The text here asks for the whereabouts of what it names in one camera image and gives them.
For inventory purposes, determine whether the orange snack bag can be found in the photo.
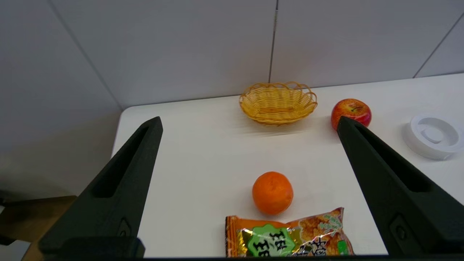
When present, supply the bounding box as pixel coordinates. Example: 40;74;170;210
225;207;355;258

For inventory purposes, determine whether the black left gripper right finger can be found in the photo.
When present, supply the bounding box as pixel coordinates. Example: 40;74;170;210
337;116;464;256

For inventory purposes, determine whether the white round plastic dish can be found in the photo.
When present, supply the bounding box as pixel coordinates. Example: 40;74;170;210
404;113;464;161

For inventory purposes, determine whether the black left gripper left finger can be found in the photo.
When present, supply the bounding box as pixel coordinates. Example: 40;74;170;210
39;116;163;253

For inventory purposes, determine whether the red apple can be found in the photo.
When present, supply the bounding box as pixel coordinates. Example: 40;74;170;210
331;98;372;131

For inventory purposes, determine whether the yellow wicker basket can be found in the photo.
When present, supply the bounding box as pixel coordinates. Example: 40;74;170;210
239;81;318;126

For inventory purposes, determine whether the orange fruit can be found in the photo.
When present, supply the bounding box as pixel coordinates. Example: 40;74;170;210
252;171;294;215

